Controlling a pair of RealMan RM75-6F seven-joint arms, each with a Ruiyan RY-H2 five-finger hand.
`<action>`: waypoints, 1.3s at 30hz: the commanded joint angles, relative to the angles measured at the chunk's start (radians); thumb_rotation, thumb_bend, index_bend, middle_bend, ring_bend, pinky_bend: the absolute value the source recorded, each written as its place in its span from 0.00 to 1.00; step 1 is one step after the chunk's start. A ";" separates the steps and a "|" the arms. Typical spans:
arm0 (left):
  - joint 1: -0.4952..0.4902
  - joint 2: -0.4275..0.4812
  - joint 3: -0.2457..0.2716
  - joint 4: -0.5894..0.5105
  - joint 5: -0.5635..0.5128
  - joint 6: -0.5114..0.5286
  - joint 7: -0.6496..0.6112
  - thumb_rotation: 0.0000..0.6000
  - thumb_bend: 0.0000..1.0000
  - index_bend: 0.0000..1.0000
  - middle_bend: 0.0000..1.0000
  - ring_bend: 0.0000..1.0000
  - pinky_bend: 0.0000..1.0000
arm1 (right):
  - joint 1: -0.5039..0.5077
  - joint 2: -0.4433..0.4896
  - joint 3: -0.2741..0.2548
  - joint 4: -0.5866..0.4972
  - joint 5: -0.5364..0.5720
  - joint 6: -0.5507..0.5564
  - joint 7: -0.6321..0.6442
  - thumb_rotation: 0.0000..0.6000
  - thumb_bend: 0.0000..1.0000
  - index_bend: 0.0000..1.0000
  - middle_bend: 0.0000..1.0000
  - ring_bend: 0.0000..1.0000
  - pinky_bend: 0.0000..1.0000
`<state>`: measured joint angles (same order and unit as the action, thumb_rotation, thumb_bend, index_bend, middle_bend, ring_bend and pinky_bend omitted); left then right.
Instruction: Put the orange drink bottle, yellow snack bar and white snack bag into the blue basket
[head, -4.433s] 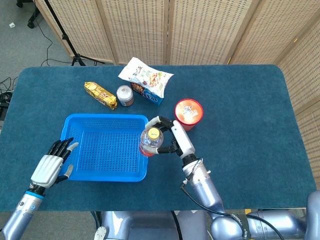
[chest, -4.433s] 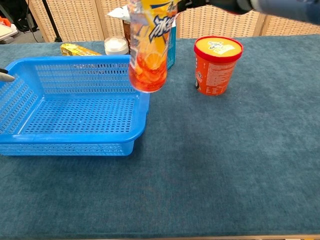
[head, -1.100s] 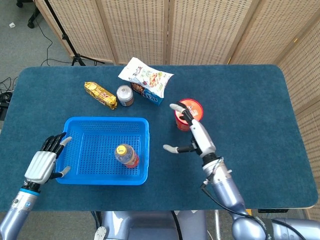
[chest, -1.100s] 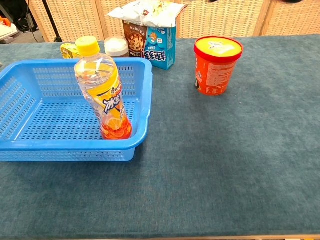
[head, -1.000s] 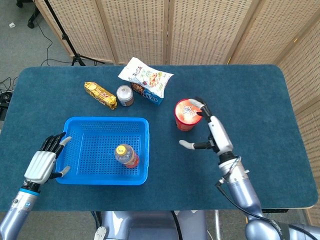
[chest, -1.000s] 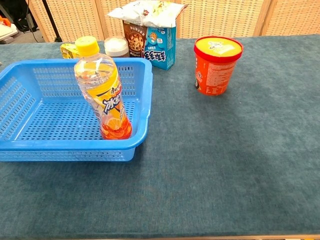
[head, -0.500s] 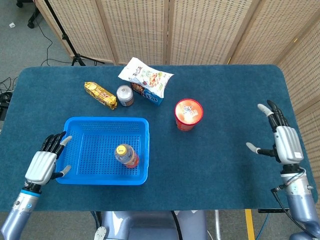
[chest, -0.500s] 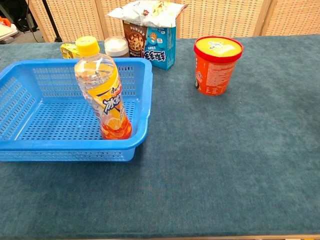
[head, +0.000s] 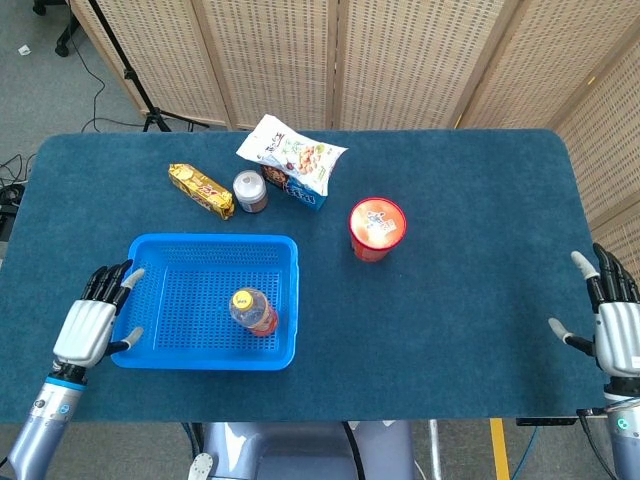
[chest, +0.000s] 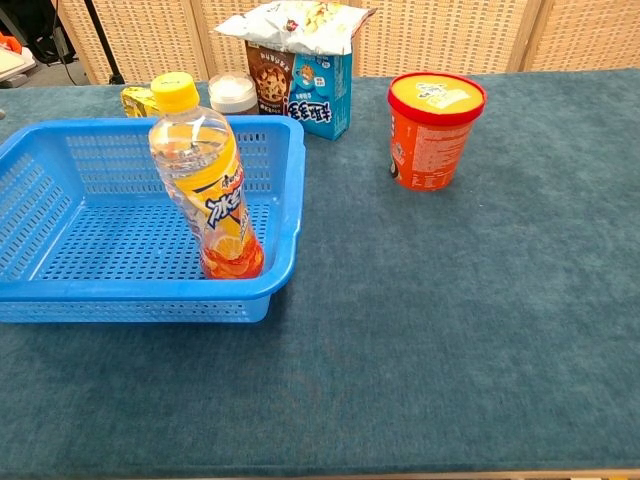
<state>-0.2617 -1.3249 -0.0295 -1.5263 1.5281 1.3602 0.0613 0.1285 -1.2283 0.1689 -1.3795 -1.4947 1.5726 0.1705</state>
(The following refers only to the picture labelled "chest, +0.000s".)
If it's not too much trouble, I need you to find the yellow snack packet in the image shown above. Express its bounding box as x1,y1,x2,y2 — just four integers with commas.
120,85,162,120

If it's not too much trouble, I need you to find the orange drink bottle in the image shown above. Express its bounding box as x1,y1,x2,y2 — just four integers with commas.
148,71,266,281

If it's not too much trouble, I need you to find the white snack bag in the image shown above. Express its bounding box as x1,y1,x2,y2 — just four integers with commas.
214,0,377,56

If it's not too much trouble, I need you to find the white side table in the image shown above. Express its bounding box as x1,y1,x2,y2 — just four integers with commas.
0,47,38,89

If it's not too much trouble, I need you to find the black tripod stand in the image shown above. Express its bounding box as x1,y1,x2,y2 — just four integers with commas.
82,0,126,85

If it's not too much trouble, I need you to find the wicker folding screen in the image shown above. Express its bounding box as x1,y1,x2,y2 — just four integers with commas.
52,0,640,85

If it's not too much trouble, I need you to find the blue perforated plastic basket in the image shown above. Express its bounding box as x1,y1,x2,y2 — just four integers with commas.
0,115,307,324

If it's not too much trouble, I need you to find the blue chocolate cookie box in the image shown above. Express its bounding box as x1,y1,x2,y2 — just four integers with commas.
244,39,354,142

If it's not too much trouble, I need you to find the orange instant noodle cup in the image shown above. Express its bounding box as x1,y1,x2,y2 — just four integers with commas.
387,71,487,192

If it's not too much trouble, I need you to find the teal table cloth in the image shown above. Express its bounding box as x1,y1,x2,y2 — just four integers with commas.
0,68,640,476

